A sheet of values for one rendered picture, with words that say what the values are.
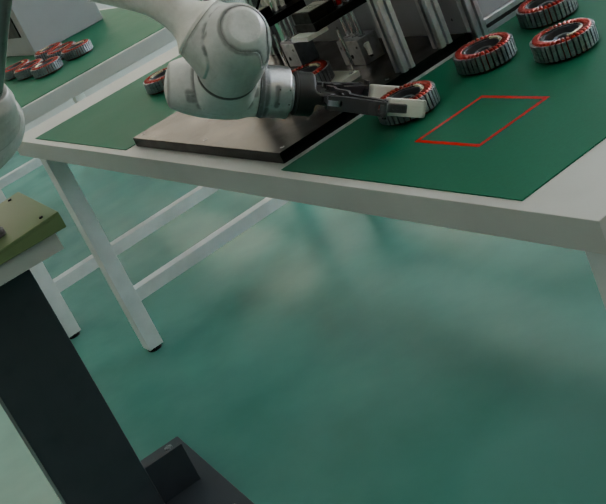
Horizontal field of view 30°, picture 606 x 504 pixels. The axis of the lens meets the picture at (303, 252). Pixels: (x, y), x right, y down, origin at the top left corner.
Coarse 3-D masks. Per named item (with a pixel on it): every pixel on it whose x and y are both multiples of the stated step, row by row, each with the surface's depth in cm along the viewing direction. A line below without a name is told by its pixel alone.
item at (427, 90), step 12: (408, 84) 200; (420, 84) 197; (432, 84) 196; (384, 96) 200; (396, 96) 200; (408, 96) 198; (420, 96) 193; (432, 96) 194; (432, 108) 194; (384, 120) 196; (396, 120) 194; (408, 120) 193
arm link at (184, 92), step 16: (176, 64) 186; (176, 80) 185; (192, 80) 185; (176, 96) 186; (192, 96) 185; (208, 96) 183; (256, 96) 188; (192, 112) 188; (208, 112) 187; (224, 112) 187; (240, 112) 188; (256, 112) 190
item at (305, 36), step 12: (324, 0) 225; (348, 0) 226; (360, 0) 226; (300, 12) 224; (312, 12) 221; (324, 12) 223; (336, 12) 224; (348, 12) 225; (300, 24) 225; (312, 24) 222; (324, 24) 223; (348, 24) 230; (300, 36) 224; (312, 36) 222
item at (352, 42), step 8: (368, 32) 229; (344, 40) 231; (352, 40) 228; (360, 40) 227; (368, 40) 228; (376, 40) 229; (352, 48) 230; (360, 48) 228; (376, 48) 230; (344, 56) 234; (352, 56) 231; (360, 56) 229; (368, 56) 229; (376, 56) 230; (360, 64) 230
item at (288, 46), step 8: (288, 40) 252; (312, 40) 250; (288, 48) 250; (296, 48) 248; (304, 48) 249; (312, 48) 250; (288, 56) 252; (296, 56) 249; (304, 56) 249; (312, 56) 250; (296, 64) 251; (304, 64) 249
